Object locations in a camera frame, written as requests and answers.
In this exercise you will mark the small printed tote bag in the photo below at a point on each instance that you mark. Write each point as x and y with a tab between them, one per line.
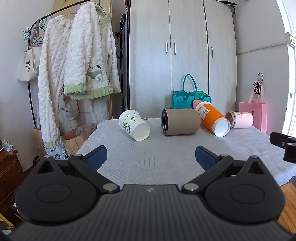
69	109

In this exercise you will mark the white fluffy pants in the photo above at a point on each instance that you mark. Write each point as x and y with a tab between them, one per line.
53	69

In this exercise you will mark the white fluffy robe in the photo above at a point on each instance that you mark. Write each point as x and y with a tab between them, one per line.
62	6

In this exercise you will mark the white fluffy jacket green trim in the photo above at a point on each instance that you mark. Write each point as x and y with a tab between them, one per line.
92	46

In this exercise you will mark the orange cup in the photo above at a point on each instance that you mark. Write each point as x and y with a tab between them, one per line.
209	115

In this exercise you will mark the pink cup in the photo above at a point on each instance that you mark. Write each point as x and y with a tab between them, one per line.
242	120

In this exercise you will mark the pink paper bag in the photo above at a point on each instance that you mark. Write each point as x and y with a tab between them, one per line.
259	115

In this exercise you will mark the white cup with green print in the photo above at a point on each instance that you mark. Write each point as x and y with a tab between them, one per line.
132	122

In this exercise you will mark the brown paper bag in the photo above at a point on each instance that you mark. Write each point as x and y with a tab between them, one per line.
74	141
38	141

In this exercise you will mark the dark wooden cabinet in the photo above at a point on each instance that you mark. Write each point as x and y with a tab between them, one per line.
9	176

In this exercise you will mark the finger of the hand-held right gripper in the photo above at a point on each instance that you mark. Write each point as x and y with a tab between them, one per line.
278	139
290	153

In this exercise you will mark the black metal clothes rack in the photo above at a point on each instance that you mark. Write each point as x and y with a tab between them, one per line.
57	12

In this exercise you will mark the white canvas tote bag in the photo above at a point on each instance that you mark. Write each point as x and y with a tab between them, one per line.
29	67

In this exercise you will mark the brown cardboard cup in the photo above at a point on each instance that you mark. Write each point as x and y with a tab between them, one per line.
182	121

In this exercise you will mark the white door frame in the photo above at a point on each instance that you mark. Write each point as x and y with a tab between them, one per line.
290	69

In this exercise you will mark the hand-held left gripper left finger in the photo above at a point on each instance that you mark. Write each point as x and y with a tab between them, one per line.
97	158

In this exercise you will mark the teal felt handbag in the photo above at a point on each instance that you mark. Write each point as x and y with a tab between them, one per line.
179	100

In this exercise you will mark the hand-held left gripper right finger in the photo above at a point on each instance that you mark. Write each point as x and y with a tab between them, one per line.
205	158

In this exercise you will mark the grey wardrobe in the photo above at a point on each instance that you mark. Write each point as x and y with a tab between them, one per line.
150	69

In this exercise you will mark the blue white printed bag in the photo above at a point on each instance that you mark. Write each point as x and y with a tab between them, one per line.
56	150

